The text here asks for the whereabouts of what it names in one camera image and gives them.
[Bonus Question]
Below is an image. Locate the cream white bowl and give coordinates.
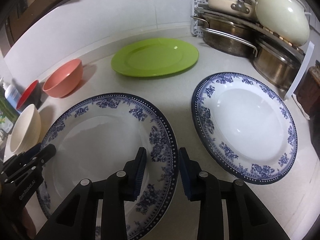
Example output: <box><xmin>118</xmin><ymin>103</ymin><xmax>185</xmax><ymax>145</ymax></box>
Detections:
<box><xmin>10</xmin><ymin>104</ymin><xmax>41</xmax><ymax>155</ymax></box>

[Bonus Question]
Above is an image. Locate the large blue floral plate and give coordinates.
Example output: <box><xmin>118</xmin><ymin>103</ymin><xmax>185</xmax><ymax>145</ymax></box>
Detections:
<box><xmin>36</xmin><ymin>93</ymin><xmax>178</xmax><ymax>239</ymax></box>

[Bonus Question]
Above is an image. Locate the person's left hand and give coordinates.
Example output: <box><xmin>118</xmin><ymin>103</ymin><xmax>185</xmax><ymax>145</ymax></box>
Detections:
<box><xmin>12</xmin><ymin>207</ymin><xmax>36</xmax><ymax>239</ymax></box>

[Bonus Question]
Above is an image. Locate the green dish soap bottle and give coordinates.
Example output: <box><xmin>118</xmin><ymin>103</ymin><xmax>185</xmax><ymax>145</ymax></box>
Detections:
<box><xmin>1</xmin><ymin>87</ymin><xmax>17</xmax><ymax>134</ymax></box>

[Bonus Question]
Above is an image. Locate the red and black bowl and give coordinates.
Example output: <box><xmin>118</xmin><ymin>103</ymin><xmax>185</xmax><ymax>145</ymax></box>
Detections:
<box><xmin>16</xmin><ymin>80</ymin><xmax>42</xmax><ymax>112</ymax></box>

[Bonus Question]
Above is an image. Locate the white blue pump bottle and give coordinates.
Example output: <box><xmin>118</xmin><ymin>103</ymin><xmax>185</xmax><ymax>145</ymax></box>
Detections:
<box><xmin>2</xmin><ymin>82</ymin><xmax>21</xmax><ymax>108</ymax></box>

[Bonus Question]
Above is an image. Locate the small blue floral plate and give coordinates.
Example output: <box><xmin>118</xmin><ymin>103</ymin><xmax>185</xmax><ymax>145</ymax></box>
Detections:
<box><xmin>191</xmin><ymin>72</ymin><xmax>298</xmax><ymax>185</ymax></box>

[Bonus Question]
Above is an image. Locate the pink bowl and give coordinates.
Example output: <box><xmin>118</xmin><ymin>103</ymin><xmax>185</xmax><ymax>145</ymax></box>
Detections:
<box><xmin>42</xmin><ymin>59</ymin><xmax>83</xmax><ymax>98</ymax></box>

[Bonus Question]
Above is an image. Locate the brown glass jar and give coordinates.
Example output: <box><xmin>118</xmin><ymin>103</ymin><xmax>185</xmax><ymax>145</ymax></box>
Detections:
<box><xmin>297</xmin><ymin>60</ymin><xmax>319</xmax><ymax>117</ymax></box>

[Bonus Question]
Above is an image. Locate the small steel pot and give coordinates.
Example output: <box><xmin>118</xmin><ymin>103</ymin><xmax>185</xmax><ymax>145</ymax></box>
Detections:
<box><xmin>253</xmin><ymin>37</ymin><xmax>301</xmax><ymax>89</ymax></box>

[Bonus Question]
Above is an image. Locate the green plate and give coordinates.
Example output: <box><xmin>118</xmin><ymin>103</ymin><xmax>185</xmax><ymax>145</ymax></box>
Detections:
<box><xmin>111</xmin><ymin>38</ymin><xmax>199</xmax><ymax>77</ymax></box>

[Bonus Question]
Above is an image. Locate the large steel pot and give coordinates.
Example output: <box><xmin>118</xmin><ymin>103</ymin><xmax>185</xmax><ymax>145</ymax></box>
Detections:
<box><xmin>191</xmin><ymin>16</ymin><xmax>258</xmax><ymax>57</ymax></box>

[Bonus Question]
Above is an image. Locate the white pot rack shelf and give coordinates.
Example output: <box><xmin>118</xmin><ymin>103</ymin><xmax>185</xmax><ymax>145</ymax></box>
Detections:
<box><xmin>191</xmin><ymin>4</ymin><xmax>309</xmax><ymax>100</ymax></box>

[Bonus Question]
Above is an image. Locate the cream ceramic pot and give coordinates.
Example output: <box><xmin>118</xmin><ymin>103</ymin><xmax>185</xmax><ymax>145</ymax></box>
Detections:
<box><xmin>255</xmin><ymin>0</ymin><xmax>310</xmax><ymax>47</ymax></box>

